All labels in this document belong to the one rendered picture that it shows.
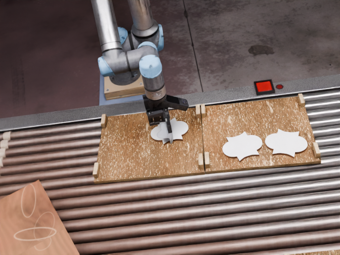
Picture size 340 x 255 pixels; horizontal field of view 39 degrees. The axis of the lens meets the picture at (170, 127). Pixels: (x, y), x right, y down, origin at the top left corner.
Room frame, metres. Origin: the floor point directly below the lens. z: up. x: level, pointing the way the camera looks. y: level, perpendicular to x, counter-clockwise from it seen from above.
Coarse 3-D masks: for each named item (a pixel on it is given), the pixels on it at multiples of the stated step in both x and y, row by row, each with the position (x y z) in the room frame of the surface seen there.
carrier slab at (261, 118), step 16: (208, 112) 1.42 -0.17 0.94; (224, 112) 1.41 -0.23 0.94; (240, 112) 1.39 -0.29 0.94; (256, 112) 1.37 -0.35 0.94; (272, 112) 1.35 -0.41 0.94; (288, 112) 1.33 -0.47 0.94; (304, 112) 1.32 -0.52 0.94; (208, 128) 1.33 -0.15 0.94; (224, 128) 1.32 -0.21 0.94; (240, 128) 1.30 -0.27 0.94; (256, 128) 1.28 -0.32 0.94; (272, 128) 1.27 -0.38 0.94; (288, 128) 1.25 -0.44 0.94; (304, 128) 1.24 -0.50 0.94; (208, 144) 1.25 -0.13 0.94; (224, 144) 1.23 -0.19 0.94; (224, 160) 1.15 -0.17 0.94; (256, 160) 1.13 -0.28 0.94; (272, 160) 1.11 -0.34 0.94; (288, 160) 1.10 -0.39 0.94; (304, 160) 1.08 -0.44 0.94; (320, 160) 1.07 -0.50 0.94
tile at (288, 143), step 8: (272, 136) 1.22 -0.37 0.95; (280, 136) 1.21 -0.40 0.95; (288, 136) 1.20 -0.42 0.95; (296, 136) 1.19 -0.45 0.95; (272, 144) 1.18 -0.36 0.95; (280, 144) 1.17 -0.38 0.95; (288, 144) 1.16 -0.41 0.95; (296, 144) 1.15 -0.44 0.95; (304, 144) 1.15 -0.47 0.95; (280, 152) 1.13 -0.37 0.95; (288, 152) 1.12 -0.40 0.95; (296, 152) 1.12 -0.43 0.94
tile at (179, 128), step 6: (174, 120) 1.40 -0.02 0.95; (156, 126) 1.39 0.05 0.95; (174, 126) 1.37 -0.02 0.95; (180, 126) 1.36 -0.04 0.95; (186, 126) 1.36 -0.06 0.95; (156, 132) 1.36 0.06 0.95; (174, 132) 1.34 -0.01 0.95; (180, 132) 1.33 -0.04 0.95; (186, 132) 1.33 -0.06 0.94; (156, 138) 1.32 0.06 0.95; (162, 138) 1.32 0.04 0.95; (168, 138) 1.31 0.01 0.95; (174, 138) 1.31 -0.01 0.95; (180, 138) 1.30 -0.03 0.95
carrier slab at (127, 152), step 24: (120, 120) 1.48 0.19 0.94; (144, 120) 1.45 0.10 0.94; (192, 120) 1.39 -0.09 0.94; (120, 144) 1.34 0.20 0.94; (144, 144) 1.32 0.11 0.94; (168, 144) 1.29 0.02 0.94; (192, 144) 1.27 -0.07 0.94; (120, 168) 1.21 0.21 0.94; (144, 168) 1.19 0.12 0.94; (168, 168) 1.17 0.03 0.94; (192, 168) 1.15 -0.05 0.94
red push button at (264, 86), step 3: (267, 81) 1.55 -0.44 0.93; (258, 84) 1.54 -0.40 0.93; (261, 84) 1.54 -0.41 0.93; (264, 84) 1.53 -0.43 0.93; (267, 84) 1.53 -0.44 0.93; (270, 84) 1.53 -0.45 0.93; (258, 87) 1.53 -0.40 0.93; (261, 87) 1.52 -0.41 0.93; (264, 87) 1.52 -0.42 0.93; (267, 87) 1.51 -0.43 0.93; (270, 87) 1.51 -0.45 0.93; (258, 90) 1.51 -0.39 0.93; (261, 90) 1.50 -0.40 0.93; (264, 90) 1.50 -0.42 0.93; (267, 90) 1.50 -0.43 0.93
